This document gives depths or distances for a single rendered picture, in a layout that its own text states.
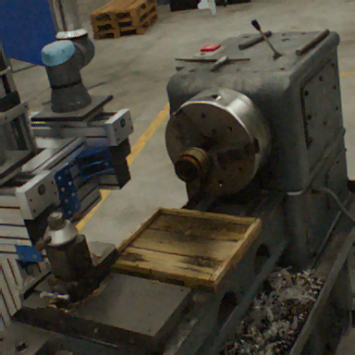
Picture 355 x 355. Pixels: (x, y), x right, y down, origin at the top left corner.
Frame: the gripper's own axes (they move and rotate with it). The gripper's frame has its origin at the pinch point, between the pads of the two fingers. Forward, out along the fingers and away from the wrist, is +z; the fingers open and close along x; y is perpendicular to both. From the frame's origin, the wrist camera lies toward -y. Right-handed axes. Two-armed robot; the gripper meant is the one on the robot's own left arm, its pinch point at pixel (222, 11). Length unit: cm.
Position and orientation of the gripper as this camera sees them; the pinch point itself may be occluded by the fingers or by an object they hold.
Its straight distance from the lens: 205.1
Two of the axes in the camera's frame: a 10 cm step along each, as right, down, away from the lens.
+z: 3.7, 8.7, 3.1
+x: -2.6, 4.2, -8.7
